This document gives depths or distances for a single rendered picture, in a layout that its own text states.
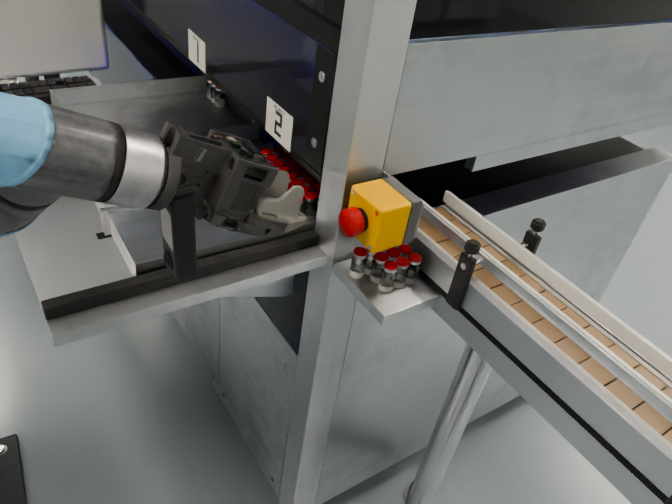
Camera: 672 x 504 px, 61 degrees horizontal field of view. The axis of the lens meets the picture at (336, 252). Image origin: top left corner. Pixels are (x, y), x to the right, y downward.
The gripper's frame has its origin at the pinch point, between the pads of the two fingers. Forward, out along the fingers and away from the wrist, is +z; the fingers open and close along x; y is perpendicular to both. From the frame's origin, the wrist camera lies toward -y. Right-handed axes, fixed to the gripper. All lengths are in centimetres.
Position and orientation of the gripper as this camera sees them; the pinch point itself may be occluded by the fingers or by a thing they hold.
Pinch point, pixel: (294, 221)
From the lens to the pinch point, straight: 71.6
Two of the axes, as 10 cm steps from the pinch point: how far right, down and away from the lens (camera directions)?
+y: 4.7, -8.2, -3.3
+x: -5.4, -5.7, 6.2
